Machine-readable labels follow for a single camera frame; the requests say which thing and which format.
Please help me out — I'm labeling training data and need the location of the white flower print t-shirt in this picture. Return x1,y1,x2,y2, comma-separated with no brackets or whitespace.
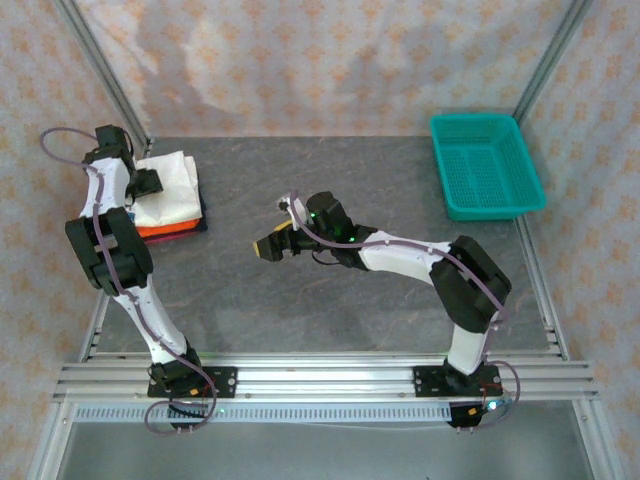
130,153,204,227

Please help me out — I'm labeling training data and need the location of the orange folded t-shirt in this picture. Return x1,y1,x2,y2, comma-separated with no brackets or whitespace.
135,218,204,239

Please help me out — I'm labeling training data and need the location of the navy folded t-shirt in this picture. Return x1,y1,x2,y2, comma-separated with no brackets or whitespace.
192,169,209,234

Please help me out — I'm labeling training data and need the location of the magenta folded t-shirt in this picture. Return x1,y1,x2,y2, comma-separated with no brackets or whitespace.
144,230,202,246

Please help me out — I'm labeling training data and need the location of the teal plastic basket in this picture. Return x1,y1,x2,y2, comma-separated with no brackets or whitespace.
429,113,548,223

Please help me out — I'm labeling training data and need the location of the aluminium frame post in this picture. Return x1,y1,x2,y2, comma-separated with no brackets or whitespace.
512,0,596,126
52,0,151,146

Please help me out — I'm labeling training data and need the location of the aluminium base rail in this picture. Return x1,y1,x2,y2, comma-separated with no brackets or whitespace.
52,349,601,402

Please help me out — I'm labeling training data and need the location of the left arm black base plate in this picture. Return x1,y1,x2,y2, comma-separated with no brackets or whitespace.
148,366,238,400

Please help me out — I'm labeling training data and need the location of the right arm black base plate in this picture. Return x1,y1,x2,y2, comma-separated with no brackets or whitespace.
412,363,503,400

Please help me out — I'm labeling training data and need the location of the slotted grey cable duct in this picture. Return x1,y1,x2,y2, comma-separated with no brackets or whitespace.
74,401,454,425

